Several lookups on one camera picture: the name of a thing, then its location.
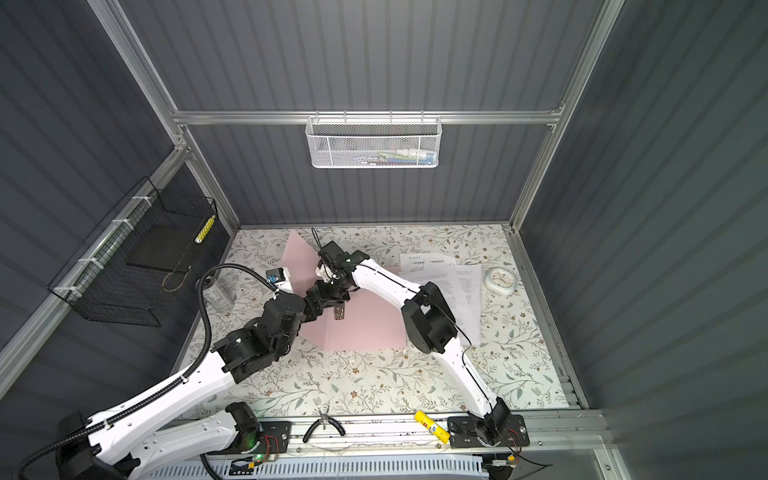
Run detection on white wire mesh basket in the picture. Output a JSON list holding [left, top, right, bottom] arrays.
[[305, 118, 443, 169]]

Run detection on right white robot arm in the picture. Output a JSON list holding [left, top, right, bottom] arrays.
[[308, 241, 530, 449]]

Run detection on yellow glue tube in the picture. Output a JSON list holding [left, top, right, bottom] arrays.
[[414, 411, 451, 444]]

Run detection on black handled pliers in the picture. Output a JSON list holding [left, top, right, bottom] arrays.
[[302, 413, 347, 443]]

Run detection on black wire mesh basket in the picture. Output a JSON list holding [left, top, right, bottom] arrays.
[[48, 180, 219, 327]]

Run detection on white round timer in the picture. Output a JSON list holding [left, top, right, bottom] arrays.
[[483, 267, 518, 296]]

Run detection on white perforated cable tray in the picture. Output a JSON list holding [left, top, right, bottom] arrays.
[[134, 454, 490, 480]]

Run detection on pink file folder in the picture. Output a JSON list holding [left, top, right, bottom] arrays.
[[280, 230, 408, 352]]

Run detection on printed paper sheet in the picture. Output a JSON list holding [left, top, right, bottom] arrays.
[[404, 264, 482, 346], [400, 252, 456, 272]]

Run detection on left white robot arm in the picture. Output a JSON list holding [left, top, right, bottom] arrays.
[[55, 281, 349, 479]]

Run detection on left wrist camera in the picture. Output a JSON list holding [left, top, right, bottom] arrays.
[[265, 267, 294, 294]]

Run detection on silver metal can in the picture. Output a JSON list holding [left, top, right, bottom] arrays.
[[201, 275, 236, 315]]

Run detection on yellow marker in basket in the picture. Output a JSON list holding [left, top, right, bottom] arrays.
[[194, 214, 217, 244]]

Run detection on black corrugated cable conduit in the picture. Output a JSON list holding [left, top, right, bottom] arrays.
[[14, 263, 280, 480]]

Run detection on floral table mat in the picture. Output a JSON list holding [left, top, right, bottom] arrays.
[[184, 224, 571, 420]]

